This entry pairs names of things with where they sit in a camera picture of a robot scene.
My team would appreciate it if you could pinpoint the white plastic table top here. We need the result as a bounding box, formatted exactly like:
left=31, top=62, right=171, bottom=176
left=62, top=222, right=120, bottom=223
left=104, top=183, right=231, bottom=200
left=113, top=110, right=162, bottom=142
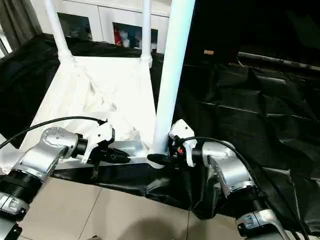
left=0, top=54, right=169, bottom=175

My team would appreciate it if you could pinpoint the white plastic table leg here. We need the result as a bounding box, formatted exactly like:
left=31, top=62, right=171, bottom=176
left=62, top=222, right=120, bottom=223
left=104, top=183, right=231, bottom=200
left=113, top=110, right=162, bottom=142
left=140, top=0, right=154, bottom=69
left=149, top=0, right=197, bottom=157
left=43, top=0, right=77, bottom=64

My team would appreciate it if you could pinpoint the black work mat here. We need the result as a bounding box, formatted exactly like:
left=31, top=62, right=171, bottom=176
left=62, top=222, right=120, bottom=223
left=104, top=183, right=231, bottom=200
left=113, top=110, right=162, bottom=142
left=0, top=34, right=320, bottom=233

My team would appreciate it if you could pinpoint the white glass-door cabinet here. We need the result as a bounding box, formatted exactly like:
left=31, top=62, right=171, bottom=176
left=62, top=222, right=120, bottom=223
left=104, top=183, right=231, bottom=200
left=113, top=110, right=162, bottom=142
left=30, top=0, right=172, bottom=55

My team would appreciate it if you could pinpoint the black backdrop cloth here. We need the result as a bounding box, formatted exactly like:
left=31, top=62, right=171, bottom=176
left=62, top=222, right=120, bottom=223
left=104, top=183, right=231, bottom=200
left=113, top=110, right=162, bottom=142
left=182, top=0, right=320, bottom=63

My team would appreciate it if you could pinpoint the grey curtain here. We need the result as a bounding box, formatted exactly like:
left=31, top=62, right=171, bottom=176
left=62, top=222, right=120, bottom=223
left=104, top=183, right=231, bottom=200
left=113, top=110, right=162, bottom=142
left=0, top=0, right=42, bottom=52

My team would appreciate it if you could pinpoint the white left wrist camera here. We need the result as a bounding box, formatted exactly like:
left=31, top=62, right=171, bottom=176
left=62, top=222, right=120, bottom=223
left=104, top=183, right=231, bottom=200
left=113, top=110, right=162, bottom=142
left=80, top=121, right=116, bottom=165

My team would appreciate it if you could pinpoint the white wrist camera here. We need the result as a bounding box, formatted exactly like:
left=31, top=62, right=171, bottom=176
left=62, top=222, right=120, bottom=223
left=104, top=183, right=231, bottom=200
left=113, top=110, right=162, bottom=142
left=168, top=119, right=197, bottom=169
left=80, top=121, right=116, bottom=165

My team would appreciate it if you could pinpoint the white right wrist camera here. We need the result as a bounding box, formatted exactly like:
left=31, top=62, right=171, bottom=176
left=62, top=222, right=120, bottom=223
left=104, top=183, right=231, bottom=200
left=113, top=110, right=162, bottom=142
left=168, top=119, right=197, bottom=169

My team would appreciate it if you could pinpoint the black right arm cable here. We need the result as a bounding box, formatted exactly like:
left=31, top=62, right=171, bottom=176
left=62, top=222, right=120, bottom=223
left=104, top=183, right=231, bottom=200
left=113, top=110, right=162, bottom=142
left=180, top=136, right=312, bottom=237

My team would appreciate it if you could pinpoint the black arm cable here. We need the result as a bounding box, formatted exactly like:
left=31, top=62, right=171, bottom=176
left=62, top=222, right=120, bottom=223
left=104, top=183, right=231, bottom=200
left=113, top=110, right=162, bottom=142
left=180, top=136, right=312, bottom=237
left=0, top=116, right=108, bottom=151

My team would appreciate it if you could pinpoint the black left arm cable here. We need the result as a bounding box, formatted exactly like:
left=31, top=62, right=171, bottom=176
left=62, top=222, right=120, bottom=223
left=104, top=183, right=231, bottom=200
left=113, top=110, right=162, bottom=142
left=0, top=116, right=108, bottom=151

